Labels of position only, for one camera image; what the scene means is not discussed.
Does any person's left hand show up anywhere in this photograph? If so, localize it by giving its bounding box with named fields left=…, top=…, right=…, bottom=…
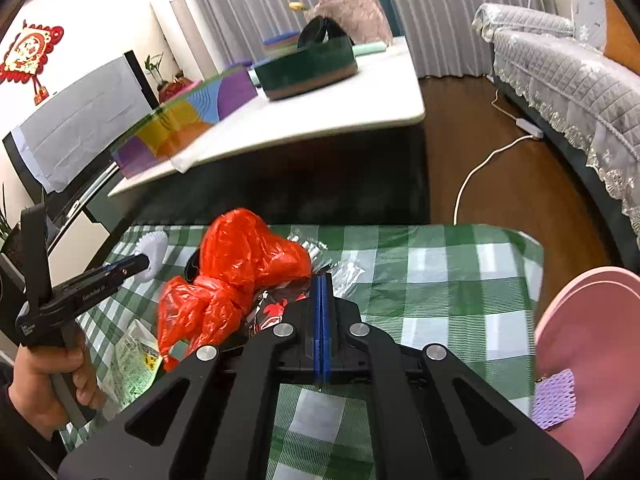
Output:
left=7, top=342, right=108, bottom=441

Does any person's left forearm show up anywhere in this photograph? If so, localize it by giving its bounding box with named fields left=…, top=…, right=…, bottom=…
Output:
left=0, top=360, right=66, bottom=480

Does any covered television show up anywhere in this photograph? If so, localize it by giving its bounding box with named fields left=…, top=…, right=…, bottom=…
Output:
left=2, top=50, right=158, bottom=196

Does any green snack packet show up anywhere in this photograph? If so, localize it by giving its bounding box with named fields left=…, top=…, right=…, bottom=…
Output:
left=102, top=320, right=163, bottom=408

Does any television stand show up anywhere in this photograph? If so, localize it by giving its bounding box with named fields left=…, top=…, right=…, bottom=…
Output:
left=0, top=162, right=133, bottom=311

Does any white top coffee table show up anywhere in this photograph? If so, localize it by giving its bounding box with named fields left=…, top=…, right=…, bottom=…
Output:
left=107, top=35, right=432, bottom=226

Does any dark patterned snack packet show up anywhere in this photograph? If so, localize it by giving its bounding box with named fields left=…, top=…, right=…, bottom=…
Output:
left=247, top=280, right=313, bottom=336

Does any pink plastic basin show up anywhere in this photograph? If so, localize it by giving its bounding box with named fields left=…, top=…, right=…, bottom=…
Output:
left=532, top=266, right=640, bottom=478

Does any dark green round bowl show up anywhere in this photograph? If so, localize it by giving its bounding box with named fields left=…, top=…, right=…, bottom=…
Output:
left=254, top=45, right=360, bottom=102

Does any white standing air conditioner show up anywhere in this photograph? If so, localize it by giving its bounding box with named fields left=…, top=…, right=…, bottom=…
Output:
left=150, top=0, right=223, bottom=83

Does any colourful gift box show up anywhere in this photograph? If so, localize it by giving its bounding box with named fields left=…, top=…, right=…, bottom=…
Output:
left=109, top=66, right=258, bottom=180

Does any red plastic bag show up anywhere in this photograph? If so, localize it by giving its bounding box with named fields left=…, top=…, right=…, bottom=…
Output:
left=157, top=207, right=312, bottom=373

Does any black cloth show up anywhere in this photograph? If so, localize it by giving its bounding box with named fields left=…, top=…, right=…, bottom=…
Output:
left=297, top=16, right=353, bottom=51

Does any bamboo plant in vase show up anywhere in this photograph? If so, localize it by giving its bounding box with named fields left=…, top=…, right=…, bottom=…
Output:
left=144, top=52, right=173, bottom=93

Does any grey quilted sofa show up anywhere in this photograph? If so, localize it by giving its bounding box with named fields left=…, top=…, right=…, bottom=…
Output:
left=472, top=0, right=640, bottom=251

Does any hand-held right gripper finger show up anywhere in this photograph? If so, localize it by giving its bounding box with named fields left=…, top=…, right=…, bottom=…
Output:
left=57, top=274, right=325, bottom=480
left=324, top=273, right=585, bottom=480

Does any white foam net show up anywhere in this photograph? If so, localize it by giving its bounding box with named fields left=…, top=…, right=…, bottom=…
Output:
left=132, top=232, right=168, bottom=282

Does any clear plastic packet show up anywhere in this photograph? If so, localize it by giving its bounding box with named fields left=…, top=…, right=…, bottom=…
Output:
left=287, top=227, right=366, bottom=298

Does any pink lace basket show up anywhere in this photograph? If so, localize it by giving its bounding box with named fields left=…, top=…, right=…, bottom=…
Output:
left=310, top=0, right=393, bottom=46

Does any green checkered tablecloth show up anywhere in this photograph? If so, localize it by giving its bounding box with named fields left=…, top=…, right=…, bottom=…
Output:
left=60, top=222, right=546, bottom=480

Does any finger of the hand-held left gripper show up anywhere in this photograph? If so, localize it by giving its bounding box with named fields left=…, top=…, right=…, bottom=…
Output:
left=100, top=264, right=148, bottom=287
left=102, top=253, right=152, bottom=272

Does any white power strip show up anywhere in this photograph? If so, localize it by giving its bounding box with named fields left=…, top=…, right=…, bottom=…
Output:
left=515, top=117, right=545, bottom=140

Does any stack of pastel bowls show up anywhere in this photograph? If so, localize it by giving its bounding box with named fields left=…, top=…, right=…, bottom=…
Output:
left=262, top=31, right=301, bottom=58

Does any purple foam net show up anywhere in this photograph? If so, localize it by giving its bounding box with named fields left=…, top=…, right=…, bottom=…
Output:
left=531, top=369, right=576, bottom=431

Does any red knot wall decoration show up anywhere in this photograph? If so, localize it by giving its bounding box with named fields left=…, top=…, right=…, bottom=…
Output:
left=0, top=20, right=65, bottom=106

